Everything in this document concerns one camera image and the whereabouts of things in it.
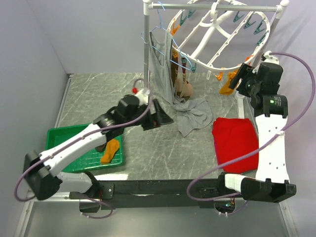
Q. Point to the grey tank top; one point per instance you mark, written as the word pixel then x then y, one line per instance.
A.
pixel 191 114

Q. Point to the red folded cloth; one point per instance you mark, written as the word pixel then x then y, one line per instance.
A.
pixel 233 137

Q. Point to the green plastic tray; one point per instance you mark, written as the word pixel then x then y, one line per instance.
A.
pixel 90 161

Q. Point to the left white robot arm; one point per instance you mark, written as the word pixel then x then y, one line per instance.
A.
pixel 43 171

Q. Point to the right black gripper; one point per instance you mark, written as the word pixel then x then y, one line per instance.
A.
pixel 245 72

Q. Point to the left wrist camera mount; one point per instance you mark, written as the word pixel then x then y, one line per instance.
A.
pixel 142 95

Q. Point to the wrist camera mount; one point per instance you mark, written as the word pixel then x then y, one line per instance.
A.
pixel 269 58
pixel 142 95

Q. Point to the white clip sock hanger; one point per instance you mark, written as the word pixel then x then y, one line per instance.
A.
pixel 212 20

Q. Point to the mustard yellow sock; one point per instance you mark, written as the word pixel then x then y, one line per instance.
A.
pixel 111 148
pixel 225 90

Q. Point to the black base beam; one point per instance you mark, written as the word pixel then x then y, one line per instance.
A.
pixel 152 193

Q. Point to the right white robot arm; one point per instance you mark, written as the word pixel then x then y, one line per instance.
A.
pixel 271 182

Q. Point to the brown knit sock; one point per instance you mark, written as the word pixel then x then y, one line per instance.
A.
pixel 101 148

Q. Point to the white clothes rack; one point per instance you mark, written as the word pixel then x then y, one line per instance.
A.
pixel 215 42

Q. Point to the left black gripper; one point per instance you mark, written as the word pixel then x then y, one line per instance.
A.
pixel 160 118

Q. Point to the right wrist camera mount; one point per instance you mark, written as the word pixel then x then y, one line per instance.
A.
pixel 269 58

